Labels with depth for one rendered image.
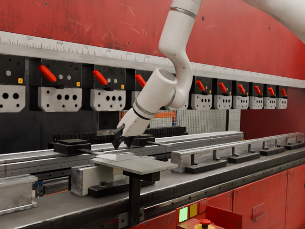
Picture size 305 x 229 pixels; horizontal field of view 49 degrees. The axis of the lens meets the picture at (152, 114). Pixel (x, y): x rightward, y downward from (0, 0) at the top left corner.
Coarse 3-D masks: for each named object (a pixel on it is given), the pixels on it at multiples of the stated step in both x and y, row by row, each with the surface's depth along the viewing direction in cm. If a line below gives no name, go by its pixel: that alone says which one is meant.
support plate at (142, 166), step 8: (96, 160) 119; (104, 160) 119; (128, 160) 120; (136, 160) 121; (144, 160) 121; (152, 160) 122; (120, 168) 110; (128, 168) 107; (136, 168) 108; (144, 168) 108; (152, 168) 109; (160, 168) 109; (168, 168) 112
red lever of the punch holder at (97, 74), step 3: (93, 72) 114; (96, 72) 113; (99, 72) 114; (96, 75) 113; (99, 75) 114; (102, 75) 115; (96, 78) 115; (99, 78) 114; (102, 78) 115; (99, 81) 116; (102, 81) 115; (105, 81) 116; (102, 84) 117; (105, 84) 116; (105, 87) 119; (108, 87) 118; (111, 87) 117; (108, 90) 118; (111, 90) 118
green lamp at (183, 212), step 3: (186, 207) 122; (180, 210) 119; (183, 210) 121; (186, 210) 122; (180, 213) 119; (183, 213) 121; (186, 213) 122; (180, 216) 119; (183, 216) 121; (186, 216) 122; (180, 219) 120; (183, 219) 121
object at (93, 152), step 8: (56, 144) 141; (64, 144) 139; (72, 144) 138; (80, 144) 140; (88, 144) 143; (64, 152) 137; (72, 152) 137; (80, 152) 140; (88, 152) 133; (96, 152) 133
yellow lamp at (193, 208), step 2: (194, 204) 126; (196, 204) 127; (190, 206) 124; (192, 206) 125; (194, 206) 126; (196, 206) 127; (190, 208) 124; (192, 208) 125; (194, 208) 126; (196, 208) 127; (190, 210) 124; (192, 210) 125; (194, 210) 126; (196, 210) 127; (190, 212) 124; (192, 212) 125; (194, 212) 126; (196, 212) 127; (190, 214) 124; (192, 214) 125; (194, 214) 126; (196, 214) 127; (190, 216) 124; (192, 216) 125
